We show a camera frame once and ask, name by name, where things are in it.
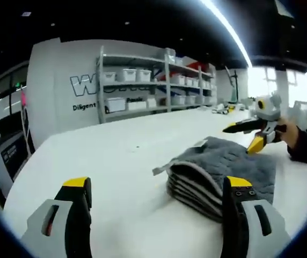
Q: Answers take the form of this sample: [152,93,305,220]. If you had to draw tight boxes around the rows of white storage boxes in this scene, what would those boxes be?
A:
[104,56,216,112]

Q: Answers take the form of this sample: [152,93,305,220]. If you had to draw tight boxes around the grey towel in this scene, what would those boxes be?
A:
[152,136,277,224]

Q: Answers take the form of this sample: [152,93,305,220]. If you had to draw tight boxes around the pile of spare grippers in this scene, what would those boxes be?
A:
[214,103,237,116]

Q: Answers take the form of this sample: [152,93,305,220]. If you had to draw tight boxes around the person's right hand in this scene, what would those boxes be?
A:
[278,122,301,153]

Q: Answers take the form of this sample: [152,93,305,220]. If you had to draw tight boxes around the grey metal storage shelf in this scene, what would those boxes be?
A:
[96,45,218,124]

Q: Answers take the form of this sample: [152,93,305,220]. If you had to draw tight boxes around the ceiling light strip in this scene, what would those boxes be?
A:
[199,0,253,68]

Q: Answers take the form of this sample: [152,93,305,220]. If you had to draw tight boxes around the upright floor stand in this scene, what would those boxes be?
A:
[225,66,239,104]

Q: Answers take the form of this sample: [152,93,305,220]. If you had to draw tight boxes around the black equipment cabinet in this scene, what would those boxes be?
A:
[0,131,32,181]

